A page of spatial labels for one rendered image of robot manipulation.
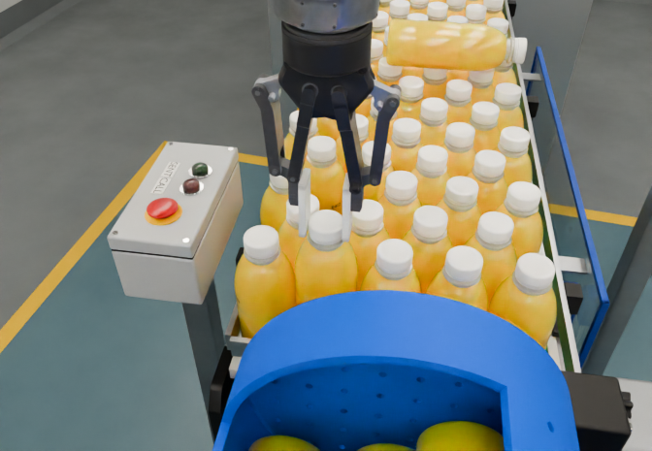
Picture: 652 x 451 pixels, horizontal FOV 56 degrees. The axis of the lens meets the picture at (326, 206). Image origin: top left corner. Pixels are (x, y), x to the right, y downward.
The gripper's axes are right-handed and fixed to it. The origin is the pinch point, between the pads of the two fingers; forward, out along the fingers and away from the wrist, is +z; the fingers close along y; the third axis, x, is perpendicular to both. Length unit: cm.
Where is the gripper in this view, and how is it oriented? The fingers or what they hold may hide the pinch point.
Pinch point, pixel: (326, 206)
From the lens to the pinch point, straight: 62.8
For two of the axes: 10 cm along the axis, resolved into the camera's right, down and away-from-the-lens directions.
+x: 1.6, -6.3, 7.6
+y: 9.9, 1.0, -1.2
